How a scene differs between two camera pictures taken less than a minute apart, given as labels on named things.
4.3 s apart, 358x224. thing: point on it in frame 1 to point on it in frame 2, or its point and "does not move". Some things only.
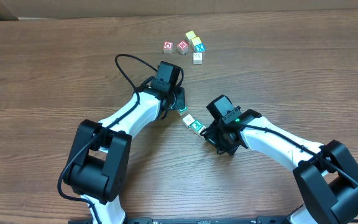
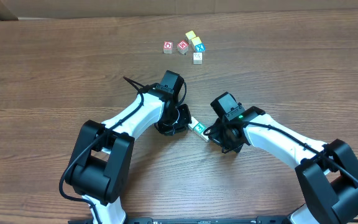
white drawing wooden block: [197, 58] does not move
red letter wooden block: [183, 46] does not move
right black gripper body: [212, 135] does not move
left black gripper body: [178, 99] to [181, 121]
